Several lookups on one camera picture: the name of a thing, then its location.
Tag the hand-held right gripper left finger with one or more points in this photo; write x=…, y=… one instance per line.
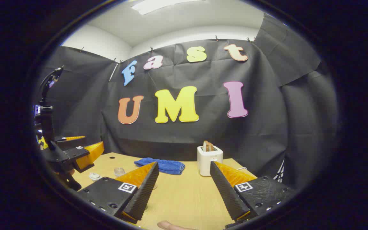
x=145, y=191

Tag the black backdrop cloth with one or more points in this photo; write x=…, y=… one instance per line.
x=203, y=140

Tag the toasted bread slice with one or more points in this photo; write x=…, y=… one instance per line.
x=207, y=146

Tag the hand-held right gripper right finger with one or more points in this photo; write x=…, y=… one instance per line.
x=225, y=191

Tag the white patterned dark object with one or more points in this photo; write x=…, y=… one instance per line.
x=279, y=174

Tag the green label water bottle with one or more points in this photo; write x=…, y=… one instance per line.
x=119, y=172

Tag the white toaster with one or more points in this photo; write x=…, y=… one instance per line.
x=208, y=159

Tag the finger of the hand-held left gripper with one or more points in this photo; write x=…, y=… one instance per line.
x=64, y=143
x=75, y=153

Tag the blue towel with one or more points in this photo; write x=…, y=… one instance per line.
x=171, y=166

